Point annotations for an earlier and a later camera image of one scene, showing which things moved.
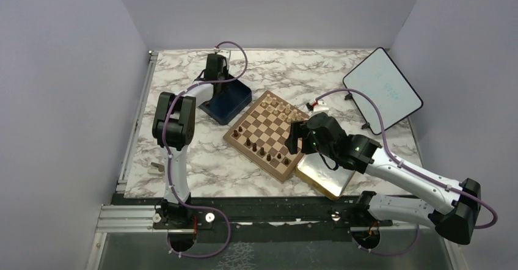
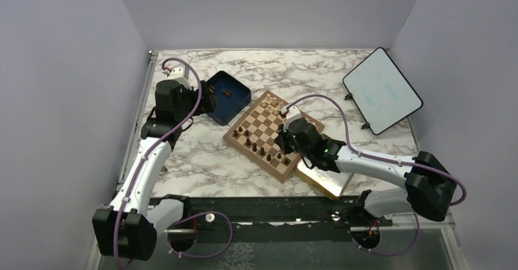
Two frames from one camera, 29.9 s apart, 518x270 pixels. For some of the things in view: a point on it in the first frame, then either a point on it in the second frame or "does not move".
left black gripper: (225, 70) -> (207, 103)
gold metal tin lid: (319, 171) does not move
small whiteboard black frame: (379, 77) does not move
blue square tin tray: (225, 105) does not move
